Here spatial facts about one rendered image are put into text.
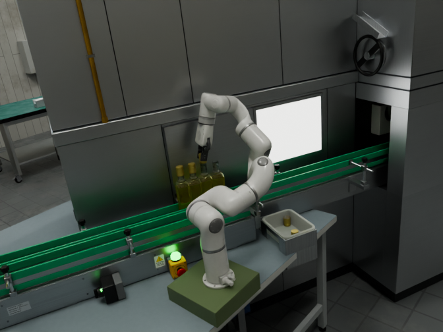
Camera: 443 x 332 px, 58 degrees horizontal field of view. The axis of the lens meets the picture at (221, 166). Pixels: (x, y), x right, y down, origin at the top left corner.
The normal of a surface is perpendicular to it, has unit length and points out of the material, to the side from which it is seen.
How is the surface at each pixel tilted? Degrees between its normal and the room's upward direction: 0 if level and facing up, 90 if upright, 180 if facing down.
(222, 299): 2
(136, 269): 90
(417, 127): 90
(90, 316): 0
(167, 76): 90
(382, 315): 0
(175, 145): 90
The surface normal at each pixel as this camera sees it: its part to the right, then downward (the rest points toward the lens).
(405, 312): -0.11, -0.92
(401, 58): -0.91, 0.25
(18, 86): 0.74, 0.18
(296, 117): 0.41, 0.30
